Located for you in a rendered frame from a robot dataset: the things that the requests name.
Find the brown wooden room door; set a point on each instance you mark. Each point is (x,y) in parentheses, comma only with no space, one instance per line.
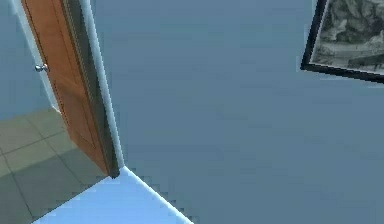
(68,76)

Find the silver round door knob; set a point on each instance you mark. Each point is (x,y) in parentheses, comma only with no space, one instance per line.
(40,68)

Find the black framed grey picture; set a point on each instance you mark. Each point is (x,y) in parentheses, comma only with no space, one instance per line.
(353,33)

